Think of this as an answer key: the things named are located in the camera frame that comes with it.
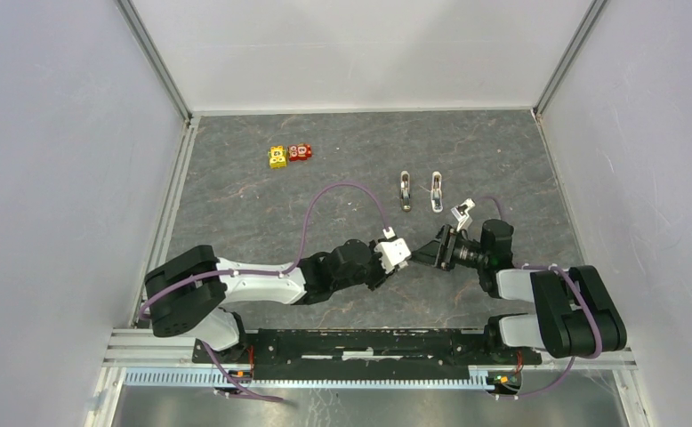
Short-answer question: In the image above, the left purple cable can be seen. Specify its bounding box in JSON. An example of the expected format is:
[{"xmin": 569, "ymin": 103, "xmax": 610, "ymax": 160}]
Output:
[{"xmin": 138, "ymin": 181, "xmax": 396, "ymax": 322}]

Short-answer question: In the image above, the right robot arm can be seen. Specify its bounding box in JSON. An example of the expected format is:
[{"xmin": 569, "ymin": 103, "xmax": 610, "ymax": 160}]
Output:
[{"xmin": 412, "ymin": 219, "xmax": 628, "ymax": 363}]

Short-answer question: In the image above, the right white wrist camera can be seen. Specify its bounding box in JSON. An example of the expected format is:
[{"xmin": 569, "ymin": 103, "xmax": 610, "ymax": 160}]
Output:
[{"xmin": 451, "ymin": 198, "xmax": 476, "ymax": 232}]

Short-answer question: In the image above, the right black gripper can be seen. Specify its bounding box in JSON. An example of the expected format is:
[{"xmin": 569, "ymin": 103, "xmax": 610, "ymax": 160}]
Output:
[{"xmin": 409, "ymin": 223, "xmax": 487, "ymax": 271}]

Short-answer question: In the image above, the red toy block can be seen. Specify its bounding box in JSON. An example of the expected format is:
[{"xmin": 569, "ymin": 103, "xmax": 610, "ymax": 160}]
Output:
[{"xmin": 287, "ymin": 143, "xmax": 312, "ymax": 162}]

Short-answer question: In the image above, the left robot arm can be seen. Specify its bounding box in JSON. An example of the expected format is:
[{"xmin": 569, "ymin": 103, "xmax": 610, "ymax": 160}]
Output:
[{"xmin": 139, "ymin": 238, "xmax": 411, "ymax": 363}]

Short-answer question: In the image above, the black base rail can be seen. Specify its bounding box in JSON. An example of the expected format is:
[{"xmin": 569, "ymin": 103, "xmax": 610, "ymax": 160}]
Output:
[{"xmin": 192, "ymin": 328, "xmax": 543, "ymax": 381}]

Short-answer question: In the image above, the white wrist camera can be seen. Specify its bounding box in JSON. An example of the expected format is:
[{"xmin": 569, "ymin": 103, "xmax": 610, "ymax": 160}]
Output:
[
  {"xmin": 451, "ymin": 198, "xmax": 476, "ymax": 232},
  {"xmin": 374, "ymin": 227, "xmax": 412, "ymax": 274}
]

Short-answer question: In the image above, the brown white stapler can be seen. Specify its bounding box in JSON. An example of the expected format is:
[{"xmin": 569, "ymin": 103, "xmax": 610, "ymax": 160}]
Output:
[{"xmin": 399, "ymin": 171, "xmax": 412, "ymax": 213}]

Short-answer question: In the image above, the yellow toy block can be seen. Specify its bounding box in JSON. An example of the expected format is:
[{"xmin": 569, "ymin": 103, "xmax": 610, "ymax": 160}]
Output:
[{"xmin": 268, "ymin": 146, "xmax": 288, "ymax": 169}]

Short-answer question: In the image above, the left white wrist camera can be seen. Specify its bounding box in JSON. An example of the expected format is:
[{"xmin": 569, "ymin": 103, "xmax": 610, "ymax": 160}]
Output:
[{"xmin": 374, "ymin": 227, "xmax": 412, "ymax": 274}]

